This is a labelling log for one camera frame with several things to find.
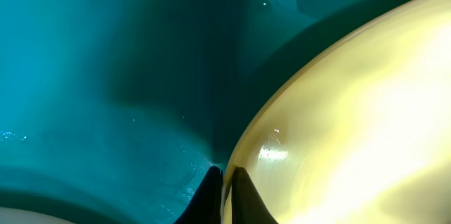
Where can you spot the white plate front left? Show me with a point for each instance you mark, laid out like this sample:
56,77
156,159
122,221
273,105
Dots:
17,216

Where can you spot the yellow-green plate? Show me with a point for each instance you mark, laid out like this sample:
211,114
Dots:
361,134

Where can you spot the teal plastic tray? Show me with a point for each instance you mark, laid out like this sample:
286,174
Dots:
112,111

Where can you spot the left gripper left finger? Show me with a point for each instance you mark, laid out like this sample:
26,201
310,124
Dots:
204,207

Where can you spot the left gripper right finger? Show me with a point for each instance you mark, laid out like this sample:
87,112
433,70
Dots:
247,205

